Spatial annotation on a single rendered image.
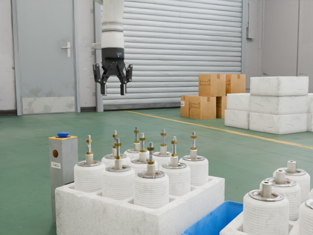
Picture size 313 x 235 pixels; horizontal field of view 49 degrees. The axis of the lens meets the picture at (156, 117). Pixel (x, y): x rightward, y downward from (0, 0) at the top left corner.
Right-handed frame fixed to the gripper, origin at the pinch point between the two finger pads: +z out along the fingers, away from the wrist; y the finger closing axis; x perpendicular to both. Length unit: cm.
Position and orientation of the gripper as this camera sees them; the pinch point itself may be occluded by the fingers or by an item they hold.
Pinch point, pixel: (113, 91)
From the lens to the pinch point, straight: 116.3
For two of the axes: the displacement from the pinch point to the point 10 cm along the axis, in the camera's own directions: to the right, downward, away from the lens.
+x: -5.8, -0.8, 8.1
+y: 8.2, -0.7, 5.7
